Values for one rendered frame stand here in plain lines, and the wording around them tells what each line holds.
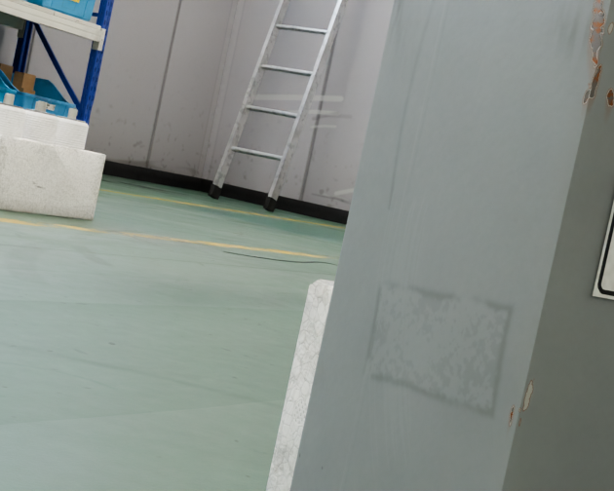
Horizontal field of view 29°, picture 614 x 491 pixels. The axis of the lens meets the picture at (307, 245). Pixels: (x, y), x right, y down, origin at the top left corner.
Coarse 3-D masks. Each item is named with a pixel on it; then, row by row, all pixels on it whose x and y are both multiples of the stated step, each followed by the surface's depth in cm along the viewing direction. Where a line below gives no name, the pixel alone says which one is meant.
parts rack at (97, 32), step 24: (0, 0) 563; (24, 24) 652; (48, 24) 591; (72, 24) 604; (96, 24) 620; (24, 48) 657; (48, 48) 643; (96, 48) 623; (96, 72) 626; (72, 96) 631
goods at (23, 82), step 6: (0, 66) 615; (6, 66) 619; (12, 66) 622; (6, 72) 620; (12, 72) 623; (18, 72) 616; (18, 78) 615; (24, 78) 614; (30, 78) 617; (18, 84) 615; (24, 84) 615; (30, 84) 618; (24, 90) 614; (30, 90) 619
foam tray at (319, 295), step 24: (312, 288) 53; (312, 312) 52; (312, 336) 52; (312, 360) 52; (288, 384) 53; (312, 384) 51; (288, 408) 53; (288, 432) 52; (288, 456) 52; (288, 480) 52
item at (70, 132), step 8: (72, 112) 314; (64, 120) 311; (72, 120) 312; (64, 128) 311; (72, 128) 311; (80, 128) 312; (88, 128) 316; (56, 136) 312; (64, 136) 311; (72, 136) 311; (80, 136) 313; (64, 144) 311; (72, 144) 312; (80, 144) 314
